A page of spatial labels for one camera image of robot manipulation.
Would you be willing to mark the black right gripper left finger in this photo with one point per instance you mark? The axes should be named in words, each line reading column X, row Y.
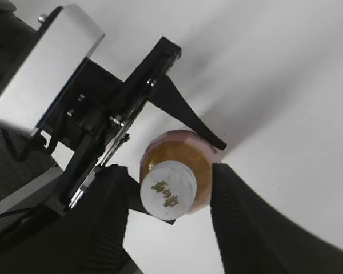
column 88, row 239

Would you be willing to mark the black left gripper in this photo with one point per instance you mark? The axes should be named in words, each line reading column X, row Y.
column 93, row 119

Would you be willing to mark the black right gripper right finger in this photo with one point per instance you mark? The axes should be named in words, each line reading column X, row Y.
column 253, row 237

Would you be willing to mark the pink peach tea bottle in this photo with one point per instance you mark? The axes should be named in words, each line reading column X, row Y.
column 187, row 147

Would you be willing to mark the white bottle cap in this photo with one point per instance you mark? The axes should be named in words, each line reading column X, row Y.
column 168, row 190

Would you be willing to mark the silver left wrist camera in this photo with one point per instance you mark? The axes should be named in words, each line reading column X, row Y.
column 60, row 47

